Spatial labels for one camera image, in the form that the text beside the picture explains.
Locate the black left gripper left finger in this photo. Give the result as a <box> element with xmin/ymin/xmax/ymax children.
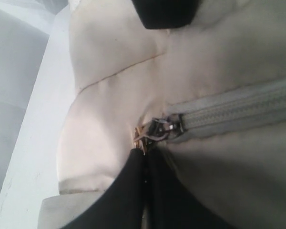
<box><xmin>65</xmin><ymin>148</ymin><xmax>145</xmax><ymax>229</ymax></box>

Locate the cream duffel bag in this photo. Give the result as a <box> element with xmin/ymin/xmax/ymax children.
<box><xmin>37</xmin><ymin>0</ymin><xmax>286</xmax><ymax>229</ymax></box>

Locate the white backdrop curtain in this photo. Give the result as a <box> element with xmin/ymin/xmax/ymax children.
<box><xmin>0</xmin><ymin>4</ymin><xmax>51</xmax><ymax>206</ymax></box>

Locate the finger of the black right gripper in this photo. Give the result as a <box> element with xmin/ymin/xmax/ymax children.
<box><xmin>132</xmin><ymin>0</ymin><xmax>200</xmax><ymax>30</ymax></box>

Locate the gold zipper pull ring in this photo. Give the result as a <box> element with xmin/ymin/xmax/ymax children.
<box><xmin>133</xmin><ymin>126</ymin><xmax>150</xmax><ymax>156</ymax></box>

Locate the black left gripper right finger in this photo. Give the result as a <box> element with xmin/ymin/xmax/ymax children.
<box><xmin>146</xmin><ymin>147</ymin><xmax>235</xmax><ymax>229</ymax></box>

